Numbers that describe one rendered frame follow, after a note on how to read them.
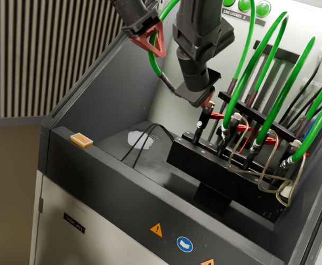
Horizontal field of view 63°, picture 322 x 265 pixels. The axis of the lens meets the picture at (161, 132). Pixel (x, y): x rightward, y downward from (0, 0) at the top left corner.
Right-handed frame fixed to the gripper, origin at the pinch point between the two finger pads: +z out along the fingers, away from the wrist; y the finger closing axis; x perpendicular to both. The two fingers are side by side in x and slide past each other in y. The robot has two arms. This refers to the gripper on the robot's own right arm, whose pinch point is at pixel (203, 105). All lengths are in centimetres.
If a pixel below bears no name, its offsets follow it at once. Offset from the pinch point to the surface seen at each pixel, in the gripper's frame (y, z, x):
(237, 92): -0.4, -13.6, -11.9
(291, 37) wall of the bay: 39.2, 7.1, -2.6
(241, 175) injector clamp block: -6.7, 11.7, -16.4
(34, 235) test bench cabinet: -62, 22, 27
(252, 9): 30.0, -6.9, 5.4
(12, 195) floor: -83, 72, 99
